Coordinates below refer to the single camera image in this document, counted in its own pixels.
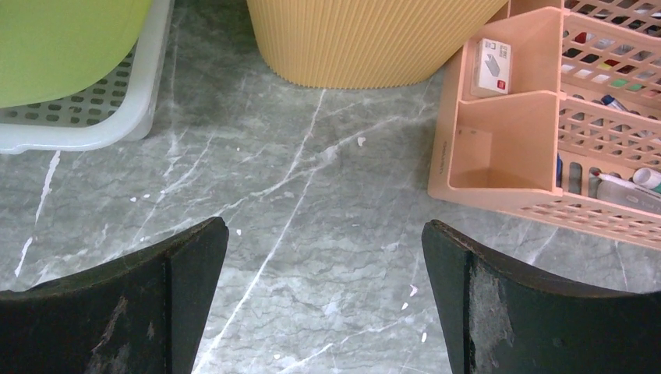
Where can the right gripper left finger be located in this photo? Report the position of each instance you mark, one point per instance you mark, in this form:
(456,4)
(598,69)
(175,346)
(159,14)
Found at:
(144,312)

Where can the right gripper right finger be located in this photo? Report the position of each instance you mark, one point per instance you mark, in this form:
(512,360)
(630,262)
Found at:
(501,315)

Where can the white marker pen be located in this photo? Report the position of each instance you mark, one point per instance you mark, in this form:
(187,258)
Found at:
(625,184)

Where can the white perforated tray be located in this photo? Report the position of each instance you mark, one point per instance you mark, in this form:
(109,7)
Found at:
(120,106)

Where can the orange plastic file organizer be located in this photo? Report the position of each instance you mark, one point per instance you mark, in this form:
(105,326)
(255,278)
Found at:
(531,153)

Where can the blue capped marker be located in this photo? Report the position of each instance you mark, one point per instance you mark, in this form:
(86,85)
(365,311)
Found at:
(614,103)

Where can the white staples box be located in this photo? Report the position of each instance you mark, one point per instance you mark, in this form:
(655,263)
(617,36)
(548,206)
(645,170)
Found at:
(492,69)

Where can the green plastic basin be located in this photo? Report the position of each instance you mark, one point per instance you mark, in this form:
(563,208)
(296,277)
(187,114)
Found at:
(51,49)

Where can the yellow slatted waste basket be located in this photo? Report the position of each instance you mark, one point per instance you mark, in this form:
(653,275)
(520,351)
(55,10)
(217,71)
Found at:
(364,44)

